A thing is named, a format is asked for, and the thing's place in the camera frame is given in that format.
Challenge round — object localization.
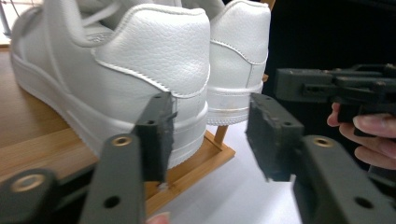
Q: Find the wooden shoe rack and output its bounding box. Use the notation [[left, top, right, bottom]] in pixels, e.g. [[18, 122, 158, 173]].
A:
[[0, 0, 276, 217]]

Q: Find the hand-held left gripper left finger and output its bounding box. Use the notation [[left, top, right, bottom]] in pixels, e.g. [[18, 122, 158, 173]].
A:
[[133, 91, 177, 185]]

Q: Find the grey metal stand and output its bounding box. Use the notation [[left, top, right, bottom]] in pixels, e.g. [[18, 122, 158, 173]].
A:
[[0, 0, 14, 37]]

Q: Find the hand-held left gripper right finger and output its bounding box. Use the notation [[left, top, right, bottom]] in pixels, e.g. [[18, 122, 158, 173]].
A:
[[245, 92, 305, 183]]

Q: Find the white leather sneaker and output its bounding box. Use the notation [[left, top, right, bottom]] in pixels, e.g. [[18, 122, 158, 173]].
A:
[[9, 0, 212, 171], [181, 0, 272, 127]]

